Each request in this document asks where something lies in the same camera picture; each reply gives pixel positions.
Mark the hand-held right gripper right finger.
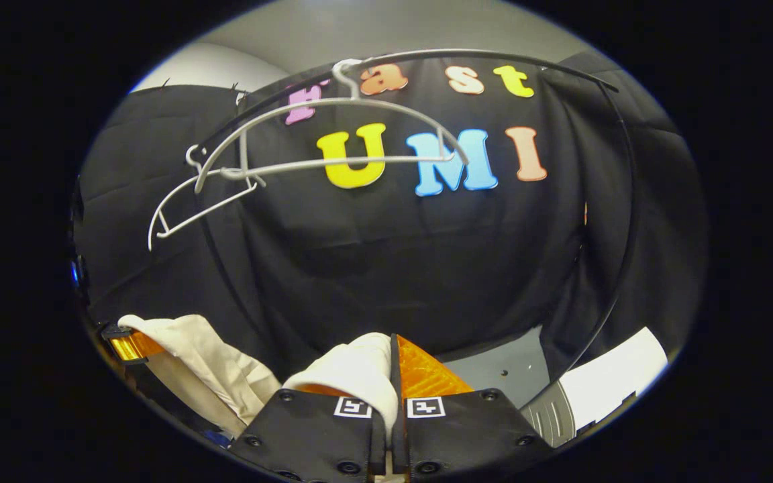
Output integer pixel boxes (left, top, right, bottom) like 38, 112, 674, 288
389, 333, 555, 482

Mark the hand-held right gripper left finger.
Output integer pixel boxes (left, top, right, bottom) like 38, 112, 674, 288
229, 382, 387, 483

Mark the cream button shirt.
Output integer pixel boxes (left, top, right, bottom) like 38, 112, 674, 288
118, 314, 402, 440

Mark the white plastic clothes hanger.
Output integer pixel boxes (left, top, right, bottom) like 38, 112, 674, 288
148, 144, 266, 252
194, 58, 470, 195

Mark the black metal clothes rack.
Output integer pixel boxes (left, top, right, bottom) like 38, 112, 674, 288
195, 48, 642, 413

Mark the black backdrop cloth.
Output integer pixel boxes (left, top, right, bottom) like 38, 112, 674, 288
74, 52, 708, 376

